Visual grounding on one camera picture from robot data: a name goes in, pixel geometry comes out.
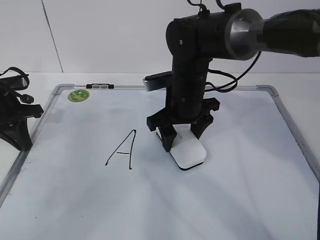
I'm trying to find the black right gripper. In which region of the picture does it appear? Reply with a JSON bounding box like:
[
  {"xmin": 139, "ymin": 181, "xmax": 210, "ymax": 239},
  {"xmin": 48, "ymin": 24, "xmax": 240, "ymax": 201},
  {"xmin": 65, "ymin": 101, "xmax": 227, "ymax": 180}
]
[{"xmin": 146, "ymin": 97, "xmax": 220, "ymax": 152}]

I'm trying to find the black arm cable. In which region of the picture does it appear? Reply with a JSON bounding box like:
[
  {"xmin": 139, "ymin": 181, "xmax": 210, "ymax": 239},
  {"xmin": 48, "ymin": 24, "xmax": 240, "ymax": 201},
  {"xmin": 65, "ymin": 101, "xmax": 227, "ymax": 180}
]
[
  {"xmin": 187, "ymin": 0, "xmax": 261, "ymax": 94},
  {"xmin": 0, "ymin": 66, "xmax": 35, "ymax": 105}
]

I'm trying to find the green round magnet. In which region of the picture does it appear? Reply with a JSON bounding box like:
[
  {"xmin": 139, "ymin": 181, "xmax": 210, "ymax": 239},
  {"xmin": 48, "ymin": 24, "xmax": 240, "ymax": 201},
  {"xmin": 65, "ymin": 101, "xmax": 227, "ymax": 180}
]
[{"xmin": 67, "ymin": 89, "xmax": 90, "ymax": 103}]

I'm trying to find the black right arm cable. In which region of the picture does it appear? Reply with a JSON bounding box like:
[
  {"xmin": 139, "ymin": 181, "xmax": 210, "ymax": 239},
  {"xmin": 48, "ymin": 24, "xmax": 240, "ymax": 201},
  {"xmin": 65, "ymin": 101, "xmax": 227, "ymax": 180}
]
[{"xmin": 187, "ymin": 0, "xmax": 261, "ymax": 94}]

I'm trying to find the black silver marker clip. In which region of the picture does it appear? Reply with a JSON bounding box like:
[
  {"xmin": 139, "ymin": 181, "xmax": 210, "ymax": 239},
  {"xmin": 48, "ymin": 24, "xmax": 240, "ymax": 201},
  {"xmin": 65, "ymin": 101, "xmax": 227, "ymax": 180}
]
[{"xmin": 85, "ymin": 83, "xmax": 115, "ymax": 89}]

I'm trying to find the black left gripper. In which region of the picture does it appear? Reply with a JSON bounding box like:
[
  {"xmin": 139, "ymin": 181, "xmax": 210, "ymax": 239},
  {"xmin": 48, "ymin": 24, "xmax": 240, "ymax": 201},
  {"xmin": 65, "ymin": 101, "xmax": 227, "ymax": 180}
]
[{"xmin": 0, "ymin": 73, "xmax": 44, "ymax": 151}]

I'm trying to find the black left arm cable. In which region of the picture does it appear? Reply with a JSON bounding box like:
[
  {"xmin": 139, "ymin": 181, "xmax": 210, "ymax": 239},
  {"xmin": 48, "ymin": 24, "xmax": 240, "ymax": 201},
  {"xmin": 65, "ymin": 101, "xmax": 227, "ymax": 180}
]
[{"xmin": 0, "ymin": 66, "xmax": 35, "ymax": 105}]

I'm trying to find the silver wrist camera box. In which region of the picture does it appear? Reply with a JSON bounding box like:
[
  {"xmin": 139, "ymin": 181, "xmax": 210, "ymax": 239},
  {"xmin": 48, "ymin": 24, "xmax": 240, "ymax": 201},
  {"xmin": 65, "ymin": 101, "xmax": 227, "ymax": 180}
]
[{"xmin": 143, "ymin": 71, "xmax": 173, "ymax": 92}]

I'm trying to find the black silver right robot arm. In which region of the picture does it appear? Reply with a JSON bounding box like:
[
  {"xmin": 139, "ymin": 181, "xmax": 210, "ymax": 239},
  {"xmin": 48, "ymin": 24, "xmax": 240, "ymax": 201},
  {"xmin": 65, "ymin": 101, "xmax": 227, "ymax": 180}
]
[{"xmin": 144, "ymin": 2, "xmax": 320, "ymax": 152}]

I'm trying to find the white framed whiteboard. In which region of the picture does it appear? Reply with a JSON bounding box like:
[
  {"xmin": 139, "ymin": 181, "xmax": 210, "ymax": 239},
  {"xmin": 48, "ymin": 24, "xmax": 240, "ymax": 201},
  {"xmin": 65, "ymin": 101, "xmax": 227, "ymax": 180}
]
[{"xmin": 0, "ymin": 84, "xmax": 319, "ymax": 240}]

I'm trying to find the white whiteboard eraser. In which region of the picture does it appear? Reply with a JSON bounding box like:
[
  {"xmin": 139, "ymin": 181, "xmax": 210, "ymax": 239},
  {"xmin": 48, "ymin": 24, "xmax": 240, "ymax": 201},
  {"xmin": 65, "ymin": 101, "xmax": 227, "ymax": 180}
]
[{"xmin": 166, "ymin": 124, "xmax": 207, "ymax": 171}]

